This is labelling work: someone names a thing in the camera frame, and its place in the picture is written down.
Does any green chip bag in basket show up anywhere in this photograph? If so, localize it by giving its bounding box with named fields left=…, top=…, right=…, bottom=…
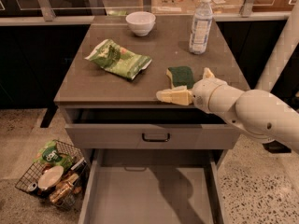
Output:
left=34, top=140, right=73, bottom=170

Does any grey top drawer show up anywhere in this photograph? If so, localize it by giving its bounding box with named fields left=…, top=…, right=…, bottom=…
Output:
left=65, top=108, right=239, bottom=149

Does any green snack bag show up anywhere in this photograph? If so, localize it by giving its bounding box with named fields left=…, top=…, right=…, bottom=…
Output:
left=86, top=39, right=152, bottom=80

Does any grey drawer cabinet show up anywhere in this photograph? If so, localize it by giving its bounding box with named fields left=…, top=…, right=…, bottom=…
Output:
left=53, top=14, right=256, bottom=224

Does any grey drawer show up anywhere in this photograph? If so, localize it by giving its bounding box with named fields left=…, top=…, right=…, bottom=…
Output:
left=65, top=108, right=239, bottom=149
left=78, top=149, right=229, bottom=224

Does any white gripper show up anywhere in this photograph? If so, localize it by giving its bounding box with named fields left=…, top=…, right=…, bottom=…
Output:
left=156, top=67, right=226, bottom=114

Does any brown bottle in basket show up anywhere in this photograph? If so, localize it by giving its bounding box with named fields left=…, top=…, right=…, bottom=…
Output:
left=50, top=182, right=74, bottom=203

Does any clear plastic water bottle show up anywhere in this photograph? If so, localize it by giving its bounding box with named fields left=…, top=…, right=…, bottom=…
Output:
left=189, top=0, right=213, bottom=54

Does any green and yellow sponge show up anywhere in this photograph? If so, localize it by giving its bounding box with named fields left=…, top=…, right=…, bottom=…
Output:
left=166, top=66, right=195, bottom=89

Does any white ceramic bowl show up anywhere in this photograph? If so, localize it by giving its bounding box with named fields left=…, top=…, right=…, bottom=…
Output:
left=125, top=11, right=156, bottom=36

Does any white bowl in basket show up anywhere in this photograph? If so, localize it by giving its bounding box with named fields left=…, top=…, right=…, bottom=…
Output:
left=37, top=166, right=64, bottom=190

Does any black wire basket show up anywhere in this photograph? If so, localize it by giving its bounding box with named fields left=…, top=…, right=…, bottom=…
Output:
left=15, top=140, right=89, bottom=210

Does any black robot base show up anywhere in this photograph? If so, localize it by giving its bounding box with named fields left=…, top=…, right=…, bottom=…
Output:
left=263, top=141, right=292, bottom=153

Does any soda can in basket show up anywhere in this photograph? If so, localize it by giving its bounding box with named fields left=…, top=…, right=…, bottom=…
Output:
left=27, top=182, right=38, bottom=193

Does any grey middle drawer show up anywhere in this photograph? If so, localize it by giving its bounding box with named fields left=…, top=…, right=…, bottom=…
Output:
left=78, top=149, right=229, bottom=224

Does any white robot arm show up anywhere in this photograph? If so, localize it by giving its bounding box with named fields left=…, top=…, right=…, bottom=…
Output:
left=156, top=67, right=299, bottom=151

